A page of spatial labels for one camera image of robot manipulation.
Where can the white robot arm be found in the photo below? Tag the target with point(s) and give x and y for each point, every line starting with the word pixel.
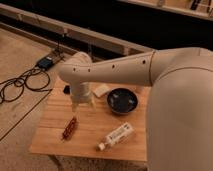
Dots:
pixel 179 117

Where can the white rectangular block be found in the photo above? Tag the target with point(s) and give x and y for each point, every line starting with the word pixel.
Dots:
pixel 101 90

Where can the small black box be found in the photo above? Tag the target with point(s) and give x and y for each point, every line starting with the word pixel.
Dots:
pixel 66 89

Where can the black power adapter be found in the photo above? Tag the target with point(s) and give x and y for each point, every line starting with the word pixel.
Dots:
pixel 45 63

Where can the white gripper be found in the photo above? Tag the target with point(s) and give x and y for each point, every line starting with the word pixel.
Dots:
pixel 81 93

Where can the dark ceramic bowl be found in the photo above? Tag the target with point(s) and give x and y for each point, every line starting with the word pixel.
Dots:
pixel 122 101

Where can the white plastic bottle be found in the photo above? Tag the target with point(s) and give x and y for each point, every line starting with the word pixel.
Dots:
pixel 116 136

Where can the wooden table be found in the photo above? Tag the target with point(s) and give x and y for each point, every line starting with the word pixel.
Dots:
pixel 93 125

